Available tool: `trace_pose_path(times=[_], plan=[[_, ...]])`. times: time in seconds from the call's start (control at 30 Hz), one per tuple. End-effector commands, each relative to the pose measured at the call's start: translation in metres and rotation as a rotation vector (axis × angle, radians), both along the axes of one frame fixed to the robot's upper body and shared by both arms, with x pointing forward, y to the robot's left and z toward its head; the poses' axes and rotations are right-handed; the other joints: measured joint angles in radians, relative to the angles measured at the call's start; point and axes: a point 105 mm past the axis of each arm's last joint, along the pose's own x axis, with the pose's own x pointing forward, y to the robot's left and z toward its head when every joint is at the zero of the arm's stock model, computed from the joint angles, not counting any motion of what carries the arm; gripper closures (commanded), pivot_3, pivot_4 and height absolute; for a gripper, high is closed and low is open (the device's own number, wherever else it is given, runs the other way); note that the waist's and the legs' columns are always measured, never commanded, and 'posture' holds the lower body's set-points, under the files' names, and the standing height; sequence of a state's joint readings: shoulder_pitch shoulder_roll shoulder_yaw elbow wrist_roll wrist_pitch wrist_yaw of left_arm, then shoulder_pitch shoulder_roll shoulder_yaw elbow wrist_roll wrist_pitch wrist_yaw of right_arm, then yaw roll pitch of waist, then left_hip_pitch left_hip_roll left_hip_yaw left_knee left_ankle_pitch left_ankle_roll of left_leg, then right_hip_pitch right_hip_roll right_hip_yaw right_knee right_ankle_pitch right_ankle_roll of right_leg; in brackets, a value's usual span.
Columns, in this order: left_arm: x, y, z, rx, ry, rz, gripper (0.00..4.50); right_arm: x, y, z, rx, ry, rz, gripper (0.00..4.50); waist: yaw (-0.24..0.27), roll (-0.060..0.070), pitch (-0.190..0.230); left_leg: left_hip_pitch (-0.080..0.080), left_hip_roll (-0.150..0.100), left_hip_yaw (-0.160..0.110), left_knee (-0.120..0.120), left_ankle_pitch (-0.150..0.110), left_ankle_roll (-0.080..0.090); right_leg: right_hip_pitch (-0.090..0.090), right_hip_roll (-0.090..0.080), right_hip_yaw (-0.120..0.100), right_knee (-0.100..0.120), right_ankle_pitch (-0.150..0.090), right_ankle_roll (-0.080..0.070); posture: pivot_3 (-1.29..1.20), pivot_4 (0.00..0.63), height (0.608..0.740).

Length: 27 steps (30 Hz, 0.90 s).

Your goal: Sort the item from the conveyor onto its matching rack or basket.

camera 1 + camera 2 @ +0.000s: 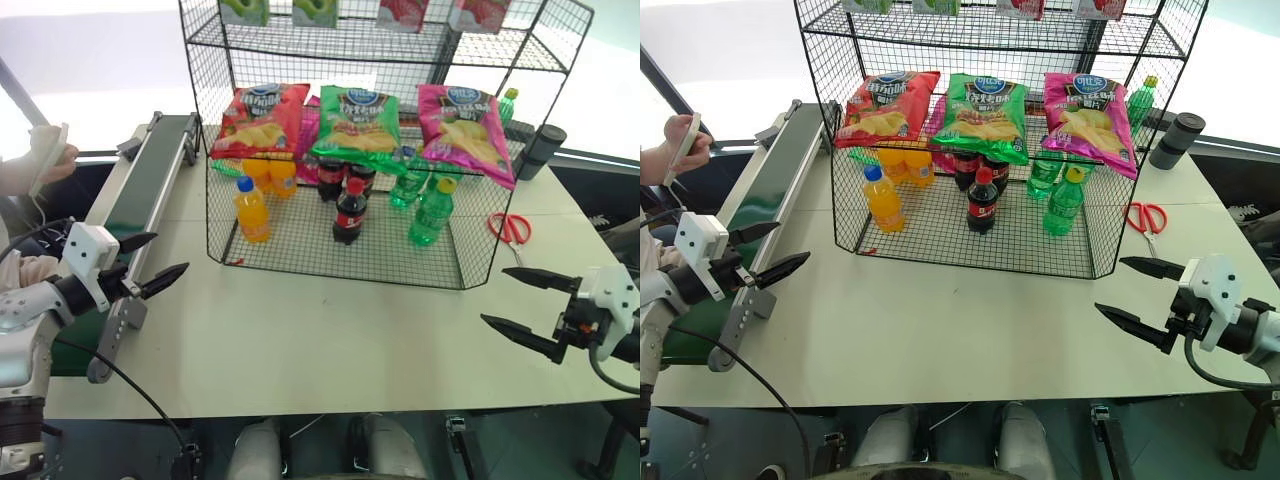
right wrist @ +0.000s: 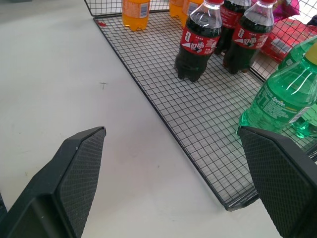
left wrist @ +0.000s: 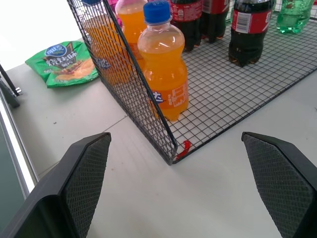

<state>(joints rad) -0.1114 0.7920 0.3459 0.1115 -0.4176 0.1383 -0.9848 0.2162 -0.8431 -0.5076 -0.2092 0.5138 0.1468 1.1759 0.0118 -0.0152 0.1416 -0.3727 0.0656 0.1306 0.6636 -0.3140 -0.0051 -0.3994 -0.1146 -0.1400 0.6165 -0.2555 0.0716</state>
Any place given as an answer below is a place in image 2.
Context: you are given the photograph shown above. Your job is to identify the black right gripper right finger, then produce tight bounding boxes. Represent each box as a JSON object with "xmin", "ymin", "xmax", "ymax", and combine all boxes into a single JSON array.
[{"xmin": 237, "ymin": 125, "xmax": 317, "ymax": 238}]

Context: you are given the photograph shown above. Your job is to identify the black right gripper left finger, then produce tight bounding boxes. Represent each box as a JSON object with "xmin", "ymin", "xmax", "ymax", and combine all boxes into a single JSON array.
[{"xmin": 0, "ymin": 126, "xmax": 107, "ymax": 238}]

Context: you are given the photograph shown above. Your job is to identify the green Sprite bottle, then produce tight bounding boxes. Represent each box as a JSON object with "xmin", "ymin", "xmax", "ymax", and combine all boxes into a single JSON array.
[
  {"xmin": 238, "ymin": 46, "xmax": 317, "ymax": 136},
  {"xmin": 277, "ymin": 35, "xmax": 317, "ymax": 71}
]

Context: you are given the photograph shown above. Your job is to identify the red snack package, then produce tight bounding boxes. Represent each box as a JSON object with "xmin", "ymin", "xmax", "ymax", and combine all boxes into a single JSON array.
[{"xmin": 259, "ymin": 17, "xmax": 313, "ymax": 63}]

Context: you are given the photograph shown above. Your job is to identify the cola bottle red label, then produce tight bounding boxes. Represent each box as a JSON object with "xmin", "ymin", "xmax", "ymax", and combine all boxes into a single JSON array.
[
  {"xmin": 222, "ymin": 0, "xmax": 275, "ymax": 74},
  {"xmin": 214, "ymin": 0, "xmax": 252, "ymax": 56},
  {"xmin": 174, "ymin": 0, "xmax": 225, "ymax": 82}
]

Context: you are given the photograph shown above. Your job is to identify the pink snack package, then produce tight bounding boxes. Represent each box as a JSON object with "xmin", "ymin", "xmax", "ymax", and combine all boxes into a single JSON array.
[{"xmin": 272, "ymin": 0, "xmax": 301, "ymax": 23}]

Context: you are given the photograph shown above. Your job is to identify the orange soda bottle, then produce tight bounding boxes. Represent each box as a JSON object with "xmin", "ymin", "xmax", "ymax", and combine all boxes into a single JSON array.
[
  {"xmin": 121, "ymin": 0, "xmax": 151, "ymax": 32},
  {"xmin": 182, "ymin": 0, "xmax": 205, "ymax": 28},
  {"xmin": 169, "ymin": 0, "xmax": 185, "ymax": 18}
]

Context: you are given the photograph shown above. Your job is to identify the black wire mesh basket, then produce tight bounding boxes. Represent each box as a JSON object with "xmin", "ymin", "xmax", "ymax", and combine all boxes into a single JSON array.
[{"xmin": 83, "ymin": 0, "xmax": 317, "ymax": 212}]

